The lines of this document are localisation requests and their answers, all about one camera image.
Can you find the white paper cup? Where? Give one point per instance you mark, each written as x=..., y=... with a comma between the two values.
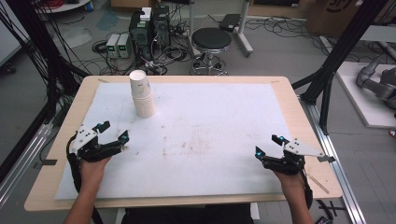
x=139, y=82

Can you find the person's left hand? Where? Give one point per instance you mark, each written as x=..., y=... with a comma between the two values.
x=93, y=171

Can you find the white base board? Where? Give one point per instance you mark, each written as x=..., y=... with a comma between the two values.
x=361, y=102

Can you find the aluminium rail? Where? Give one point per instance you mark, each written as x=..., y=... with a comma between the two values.
x=336, y=158
x=21, y=168

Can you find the grey power supply unit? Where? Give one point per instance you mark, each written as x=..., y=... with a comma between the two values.
x=112, y=45
x=124, y=46

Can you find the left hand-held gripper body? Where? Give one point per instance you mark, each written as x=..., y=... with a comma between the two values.
x=83, y=137

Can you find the white box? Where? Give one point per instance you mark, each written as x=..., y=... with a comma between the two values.
x=145, y=14

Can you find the cardboard box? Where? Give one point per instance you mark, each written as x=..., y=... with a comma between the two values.
x=333, y=15

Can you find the white table mat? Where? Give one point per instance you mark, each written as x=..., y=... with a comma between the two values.
x=199, y=155

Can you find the white stand leg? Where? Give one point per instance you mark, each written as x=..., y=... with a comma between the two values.
x=243, y=34

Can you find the black computer tower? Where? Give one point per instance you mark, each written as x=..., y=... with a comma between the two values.
x=140, y=37
x=162, y=26

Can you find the thin wooden stick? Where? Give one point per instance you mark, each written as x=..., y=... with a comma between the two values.
x=317, y=183

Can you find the light wooden table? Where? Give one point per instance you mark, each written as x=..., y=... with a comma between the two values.
x=311, y=180

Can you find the black round stool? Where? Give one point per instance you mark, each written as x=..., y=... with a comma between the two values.
x=211, y=39

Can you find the flat black box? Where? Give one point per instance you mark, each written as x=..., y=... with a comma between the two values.
x=230, y=22

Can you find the dark tape piece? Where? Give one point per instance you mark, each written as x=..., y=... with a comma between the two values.
x=327, y=158
x=49, y=162

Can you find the black metal frame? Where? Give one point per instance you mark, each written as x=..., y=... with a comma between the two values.
x=339, y=53
x=37, y=46

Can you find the person's right hand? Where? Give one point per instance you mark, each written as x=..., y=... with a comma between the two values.
x=289, y=180

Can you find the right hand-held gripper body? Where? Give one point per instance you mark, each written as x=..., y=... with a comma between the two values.
x=297, y=152

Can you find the person's dark clothing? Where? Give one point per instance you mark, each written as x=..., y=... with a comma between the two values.
x=186, y=216

